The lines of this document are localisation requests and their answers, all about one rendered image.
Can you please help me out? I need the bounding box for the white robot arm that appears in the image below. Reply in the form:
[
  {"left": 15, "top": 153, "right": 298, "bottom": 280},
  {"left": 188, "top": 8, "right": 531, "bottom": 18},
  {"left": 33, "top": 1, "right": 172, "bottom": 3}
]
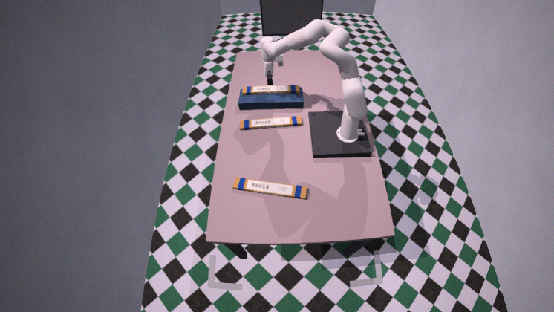
[{"left": 261, "top": 19, "right": 368, "bottom": 143}]

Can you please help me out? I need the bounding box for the orange flat pack with blue bands and white label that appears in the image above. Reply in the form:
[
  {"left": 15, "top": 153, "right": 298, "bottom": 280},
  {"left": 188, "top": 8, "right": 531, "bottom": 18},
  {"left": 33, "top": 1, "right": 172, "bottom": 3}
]
[{"left": 242, "top": 85, "right": 300, "bottom": 95}]

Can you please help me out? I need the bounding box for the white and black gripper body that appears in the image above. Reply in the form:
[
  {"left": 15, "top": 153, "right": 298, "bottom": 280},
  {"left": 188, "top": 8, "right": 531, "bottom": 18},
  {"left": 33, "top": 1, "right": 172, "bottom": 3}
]
[{"left": 262, "top": 60, "right": 274, "bottom": 76}]

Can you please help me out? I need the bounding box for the orange box with blue bands and white label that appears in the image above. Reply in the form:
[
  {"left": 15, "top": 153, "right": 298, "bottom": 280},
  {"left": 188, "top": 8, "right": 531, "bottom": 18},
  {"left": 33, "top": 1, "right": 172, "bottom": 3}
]
[{"left": 232, "top": 177, "right": 307, "bottom": 199}]

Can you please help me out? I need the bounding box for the tan rectangular pack with blue bands and white label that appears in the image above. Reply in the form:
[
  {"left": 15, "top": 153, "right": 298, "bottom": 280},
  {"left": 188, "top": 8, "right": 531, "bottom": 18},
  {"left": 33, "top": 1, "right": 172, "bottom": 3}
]
[{"left": 240, "top": 116, "right": 302, "bottom": 130}]

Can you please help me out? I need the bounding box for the blue rectangular block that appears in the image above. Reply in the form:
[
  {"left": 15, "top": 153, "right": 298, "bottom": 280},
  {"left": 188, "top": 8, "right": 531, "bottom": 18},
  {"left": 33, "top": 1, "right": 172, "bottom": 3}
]
[{"left": 238, "top": 87, "right": 304, "bottom": 110}]

